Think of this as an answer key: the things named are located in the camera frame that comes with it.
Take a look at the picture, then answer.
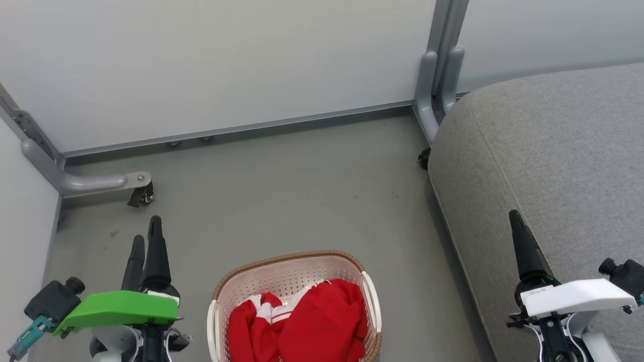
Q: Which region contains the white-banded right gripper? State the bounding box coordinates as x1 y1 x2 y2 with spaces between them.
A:
509 210 637 319

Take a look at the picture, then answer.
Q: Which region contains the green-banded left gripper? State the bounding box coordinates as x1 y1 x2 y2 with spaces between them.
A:
53 216 181 338

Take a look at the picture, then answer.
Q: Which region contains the red garment with white trim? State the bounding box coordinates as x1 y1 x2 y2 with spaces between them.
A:
227 292 288 362

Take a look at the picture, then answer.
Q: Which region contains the red Bulls 23 jersey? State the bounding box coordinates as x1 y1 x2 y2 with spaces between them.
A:
278 279 369 362

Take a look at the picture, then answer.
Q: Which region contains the grey fabric sofa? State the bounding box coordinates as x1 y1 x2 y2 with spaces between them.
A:
428 63 644 362

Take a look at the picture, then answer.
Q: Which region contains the grey partition foot tube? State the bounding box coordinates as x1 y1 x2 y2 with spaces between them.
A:
0 83 152 198

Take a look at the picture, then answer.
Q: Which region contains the white perforated laundry basket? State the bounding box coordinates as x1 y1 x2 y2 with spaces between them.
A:
207 250 383 362

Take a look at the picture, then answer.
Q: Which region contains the grey partition base rail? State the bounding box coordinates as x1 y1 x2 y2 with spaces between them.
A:
59 100 416 159

